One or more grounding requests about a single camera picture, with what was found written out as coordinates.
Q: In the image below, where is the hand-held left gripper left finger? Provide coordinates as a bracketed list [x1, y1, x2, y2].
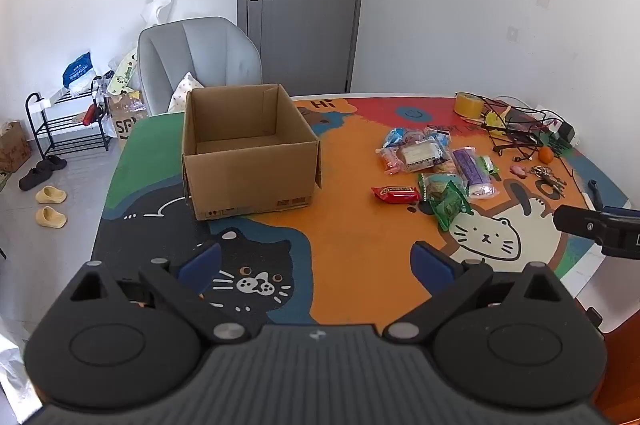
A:
[65, 241, 252, 345]

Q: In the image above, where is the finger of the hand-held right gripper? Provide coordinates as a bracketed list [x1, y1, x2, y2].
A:
[553, 204, 608, 240]

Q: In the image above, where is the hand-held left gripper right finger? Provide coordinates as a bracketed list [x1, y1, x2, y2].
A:
[382, 241, 568, 346]

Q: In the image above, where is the green snack packet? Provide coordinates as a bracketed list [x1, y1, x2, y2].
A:
[427, 180, 472, 232]

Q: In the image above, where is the red snack packet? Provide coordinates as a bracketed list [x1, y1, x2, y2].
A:
[371, 185, 421, 206]

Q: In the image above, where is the green clear cracker packet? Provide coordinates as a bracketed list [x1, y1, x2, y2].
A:
[418, 173, 463, 202]

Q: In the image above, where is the light green small packet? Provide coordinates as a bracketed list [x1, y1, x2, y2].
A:
[477, 155, 501, 179]

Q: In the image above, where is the purple snack packet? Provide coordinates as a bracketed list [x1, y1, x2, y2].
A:
[451, 146, 497, 199]

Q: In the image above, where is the clear sandwich packet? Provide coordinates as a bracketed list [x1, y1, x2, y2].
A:
[396, 139, 445, 174]

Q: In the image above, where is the red clear small packet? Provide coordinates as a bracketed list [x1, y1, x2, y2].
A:
[376, 148, 404, 175]

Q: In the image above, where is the bunch of keys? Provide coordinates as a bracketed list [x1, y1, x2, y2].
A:
[529, 164, 567, 199]

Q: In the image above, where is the white power strip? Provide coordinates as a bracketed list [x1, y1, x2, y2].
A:
[530, 105, 577, 147]

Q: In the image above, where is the colourful cat printed table mat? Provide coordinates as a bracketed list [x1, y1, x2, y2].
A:
[91, 94, 631, 327]

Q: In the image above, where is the blue white snack packet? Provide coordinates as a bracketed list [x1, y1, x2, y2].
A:
[383, 127, 412, 150]

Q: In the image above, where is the yellow slipper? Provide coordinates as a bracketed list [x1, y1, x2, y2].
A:
[35, 186, 67, 204]
[35, 206, 67, 229]

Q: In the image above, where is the brown paper bag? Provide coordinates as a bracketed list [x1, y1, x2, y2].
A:
[107, 92, 149, 151]

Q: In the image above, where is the yellow tape roll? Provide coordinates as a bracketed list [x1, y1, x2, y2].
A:
[453, 92, 485, 117]

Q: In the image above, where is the white dotted cushion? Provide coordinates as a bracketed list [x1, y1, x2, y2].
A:
[167, 72, 205, 113]

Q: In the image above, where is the black metal shoe rack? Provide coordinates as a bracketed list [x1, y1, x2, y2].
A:
[26, 81, 112, 159]

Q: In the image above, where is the patterned shopping bag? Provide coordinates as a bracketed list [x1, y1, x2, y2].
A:
[106, 49, 141, 96]

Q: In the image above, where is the grey upholstered chair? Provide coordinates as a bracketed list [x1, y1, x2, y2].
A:
[137, 16, 263, 117]

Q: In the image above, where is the silver foil sheet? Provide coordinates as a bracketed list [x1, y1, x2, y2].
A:
[0, 330, 42, 422]

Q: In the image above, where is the small cardboard box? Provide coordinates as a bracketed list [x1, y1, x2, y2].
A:
[0, 120, 32, 173]

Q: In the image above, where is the blue plastic bag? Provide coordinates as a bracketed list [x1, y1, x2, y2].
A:
[62, 52, 96, 88]

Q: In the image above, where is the grey door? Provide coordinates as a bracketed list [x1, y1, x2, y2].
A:
[235, 0, 372, 96]

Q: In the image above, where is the black wire stand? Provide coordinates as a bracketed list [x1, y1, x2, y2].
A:
[470, 94, 548, 157]

